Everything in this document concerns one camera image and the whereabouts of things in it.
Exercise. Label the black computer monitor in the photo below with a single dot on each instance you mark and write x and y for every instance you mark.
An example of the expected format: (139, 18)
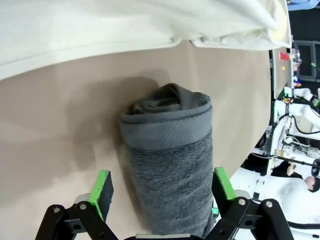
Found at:
(305, 60)

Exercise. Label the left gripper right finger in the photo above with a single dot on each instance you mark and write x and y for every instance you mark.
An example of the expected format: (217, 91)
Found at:
(225, 195)

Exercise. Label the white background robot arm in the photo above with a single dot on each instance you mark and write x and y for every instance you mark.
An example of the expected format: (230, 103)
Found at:
(305, 110)

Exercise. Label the dark-haired person in background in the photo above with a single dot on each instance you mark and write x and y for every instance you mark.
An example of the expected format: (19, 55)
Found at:
(312, 183)

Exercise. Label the grey towel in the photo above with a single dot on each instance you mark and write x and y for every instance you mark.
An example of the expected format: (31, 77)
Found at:
(170, 162)

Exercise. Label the cream fabric basket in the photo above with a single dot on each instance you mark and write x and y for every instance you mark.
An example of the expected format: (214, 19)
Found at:
(75, 27)
(237, 25)

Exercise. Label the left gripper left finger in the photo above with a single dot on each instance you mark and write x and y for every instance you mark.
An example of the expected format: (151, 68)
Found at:
(100, 197)

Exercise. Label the red cup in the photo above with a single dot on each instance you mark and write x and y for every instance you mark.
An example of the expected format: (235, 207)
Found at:
(285, 56)

